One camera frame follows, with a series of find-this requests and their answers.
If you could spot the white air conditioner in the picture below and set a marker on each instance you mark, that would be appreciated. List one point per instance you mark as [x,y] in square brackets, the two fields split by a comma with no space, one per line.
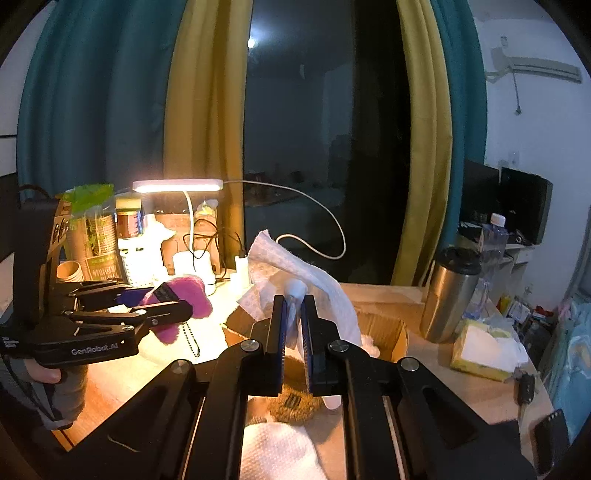
[535,64]

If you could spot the white textured cloth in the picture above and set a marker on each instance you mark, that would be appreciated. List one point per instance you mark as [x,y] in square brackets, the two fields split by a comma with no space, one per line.
[304,270]

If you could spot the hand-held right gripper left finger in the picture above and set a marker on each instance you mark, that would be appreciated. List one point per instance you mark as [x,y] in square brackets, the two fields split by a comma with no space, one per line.
[278,344]

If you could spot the yellow tissue pack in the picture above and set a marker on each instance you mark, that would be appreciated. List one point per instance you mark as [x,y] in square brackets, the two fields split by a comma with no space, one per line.
[485,348]

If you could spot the brown glass jar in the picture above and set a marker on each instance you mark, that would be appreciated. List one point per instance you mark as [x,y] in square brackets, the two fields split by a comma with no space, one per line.
[128,221]

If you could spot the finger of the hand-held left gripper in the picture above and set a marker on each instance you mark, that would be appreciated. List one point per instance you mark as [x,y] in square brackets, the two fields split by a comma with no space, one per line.
[157,314]
[104,291]

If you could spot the white waffle cloth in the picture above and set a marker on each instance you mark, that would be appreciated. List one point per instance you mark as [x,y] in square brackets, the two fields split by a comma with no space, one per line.
[277,452]

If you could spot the white desk lamp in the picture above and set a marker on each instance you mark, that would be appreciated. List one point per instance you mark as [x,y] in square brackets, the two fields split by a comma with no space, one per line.
[178,185]

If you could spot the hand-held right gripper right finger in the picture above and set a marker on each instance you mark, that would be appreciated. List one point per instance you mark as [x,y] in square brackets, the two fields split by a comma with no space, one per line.
[308,348]

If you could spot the black car key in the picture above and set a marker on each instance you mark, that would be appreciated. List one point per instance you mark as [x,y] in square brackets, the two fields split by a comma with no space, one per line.
[525,392]

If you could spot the stainless steel tumbler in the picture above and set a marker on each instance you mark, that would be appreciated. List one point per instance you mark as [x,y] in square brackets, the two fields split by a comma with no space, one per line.
[445,300]

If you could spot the brown cardboard carton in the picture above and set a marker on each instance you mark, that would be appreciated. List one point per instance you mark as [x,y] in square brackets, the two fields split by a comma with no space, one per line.
[173,230]

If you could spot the green snack bag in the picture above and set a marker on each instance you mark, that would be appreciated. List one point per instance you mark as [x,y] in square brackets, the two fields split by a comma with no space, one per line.
[94,230]

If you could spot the paper cup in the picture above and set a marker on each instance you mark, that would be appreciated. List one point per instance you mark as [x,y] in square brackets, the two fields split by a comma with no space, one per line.
[69,272]

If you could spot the yellow curtain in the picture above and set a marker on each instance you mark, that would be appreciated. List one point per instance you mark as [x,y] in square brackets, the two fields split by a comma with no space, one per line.
[207,92]
[425,138]

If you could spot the person's left forearm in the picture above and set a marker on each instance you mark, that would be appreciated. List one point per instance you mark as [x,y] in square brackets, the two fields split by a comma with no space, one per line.
[69,392]

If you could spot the person's left hand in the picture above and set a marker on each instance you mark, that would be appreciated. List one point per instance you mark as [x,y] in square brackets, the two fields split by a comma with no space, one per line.
[44,374]

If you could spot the purple plush toy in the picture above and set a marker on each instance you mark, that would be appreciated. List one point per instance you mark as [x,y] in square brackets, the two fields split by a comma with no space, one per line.
[196,300]

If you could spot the clear plastic water bottle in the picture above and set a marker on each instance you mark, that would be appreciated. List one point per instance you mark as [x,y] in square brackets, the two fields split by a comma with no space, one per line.
[491,244]

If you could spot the black monitor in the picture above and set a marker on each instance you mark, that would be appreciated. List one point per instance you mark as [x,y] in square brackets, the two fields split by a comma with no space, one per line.
[526,203]
[480,194]

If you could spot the white perforated basket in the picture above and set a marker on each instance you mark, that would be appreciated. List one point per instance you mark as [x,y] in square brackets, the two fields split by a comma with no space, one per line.
[138,265]

